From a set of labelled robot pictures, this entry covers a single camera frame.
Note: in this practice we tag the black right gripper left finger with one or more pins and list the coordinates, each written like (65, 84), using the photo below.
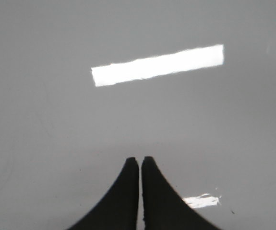
(117, 209)

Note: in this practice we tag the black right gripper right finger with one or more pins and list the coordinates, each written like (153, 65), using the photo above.
(164, 209)

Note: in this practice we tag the white whiteboard with aluminium frame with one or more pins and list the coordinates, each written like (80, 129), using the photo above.
(85, 84)

